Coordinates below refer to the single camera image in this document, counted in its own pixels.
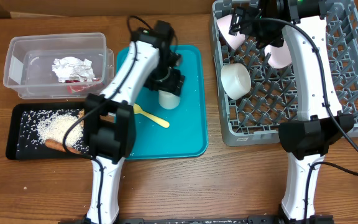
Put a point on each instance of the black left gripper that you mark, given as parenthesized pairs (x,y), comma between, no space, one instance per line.
(174,84)

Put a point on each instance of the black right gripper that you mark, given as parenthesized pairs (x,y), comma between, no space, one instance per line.
(247,17)

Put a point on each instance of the white paper cup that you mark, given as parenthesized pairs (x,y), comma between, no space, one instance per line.
(168,100)

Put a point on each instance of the white round plate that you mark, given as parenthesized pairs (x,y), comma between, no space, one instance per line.
(279,56)

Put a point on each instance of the yellow plastic spoon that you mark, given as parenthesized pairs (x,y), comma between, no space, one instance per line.
(163,123)

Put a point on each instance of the white small bowl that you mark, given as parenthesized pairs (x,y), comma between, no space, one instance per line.
(235,80)

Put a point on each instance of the red foil wrapper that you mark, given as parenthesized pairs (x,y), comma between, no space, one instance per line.
(84,88)

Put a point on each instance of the brown food piece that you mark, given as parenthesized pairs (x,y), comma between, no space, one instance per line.
(80,116)

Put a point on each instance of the foil sheet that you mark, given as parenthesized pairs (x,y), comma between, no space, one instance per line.
(73,69)

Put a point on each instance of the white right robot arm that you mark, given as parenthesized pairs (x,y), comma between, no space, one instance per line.
(300,26)

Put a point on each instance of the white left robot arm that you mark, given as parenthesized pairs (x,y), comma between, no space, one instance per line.
(109,123)

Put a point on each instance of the grey dishwasher rack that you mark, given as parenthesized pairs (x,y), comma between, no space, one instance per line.
(254,118)

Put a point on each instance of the teal serving tray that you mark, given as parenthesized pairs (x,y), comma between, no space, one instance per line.
(187,135)

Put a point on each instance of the clear plastic bin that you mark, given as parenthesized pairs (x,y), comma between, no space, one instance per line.
(29,60)

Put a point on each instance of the black tray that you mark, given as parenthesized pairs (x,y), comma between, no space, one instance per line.
(23,141)

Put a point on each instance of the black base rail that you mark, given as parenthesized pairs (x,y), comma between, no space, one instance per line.
(258,219)

